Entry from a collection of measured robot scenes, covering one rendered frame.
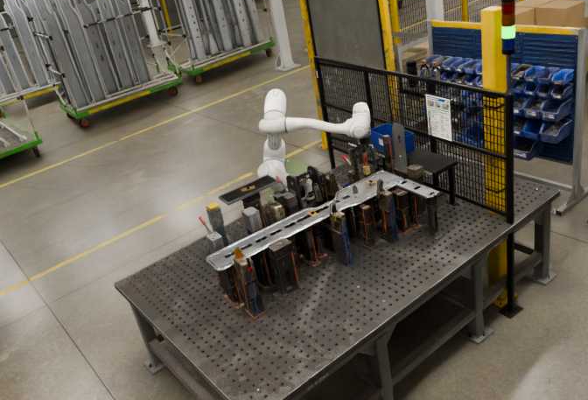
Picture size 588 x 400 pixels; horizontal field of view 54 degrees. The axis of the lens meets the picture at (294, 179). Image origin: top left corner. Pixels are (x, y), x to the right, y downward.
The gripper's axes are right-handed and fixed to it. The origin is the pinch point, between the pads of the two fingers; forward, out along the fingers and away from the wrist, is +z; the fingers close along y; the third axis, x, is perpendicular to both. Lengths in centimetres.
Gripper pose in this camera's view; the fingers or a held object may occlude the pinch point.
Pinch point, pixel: (367, 164)
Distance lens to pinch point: 370.5
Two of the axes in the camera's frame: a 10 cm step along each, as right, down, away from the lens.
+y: 5.5, 2.8, -7.9
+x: 8.2, -3.8, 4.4
